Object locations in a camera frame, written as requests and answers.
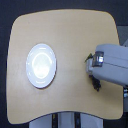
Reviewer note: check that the dark purple grape bunch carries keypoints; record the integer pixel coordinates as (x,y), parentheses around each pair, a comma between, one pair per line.
(95,82)

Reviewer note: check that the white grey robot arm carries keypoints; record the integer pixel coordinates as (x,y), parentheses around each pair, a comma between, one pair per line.
(108,63)

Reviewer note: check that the white round plate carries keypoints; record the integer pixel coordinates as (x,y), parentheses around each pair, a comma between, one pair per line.
(41,65)

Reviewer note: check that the white table base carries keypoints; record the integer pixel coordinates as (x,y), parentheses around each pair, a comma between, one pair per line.
(67,120)

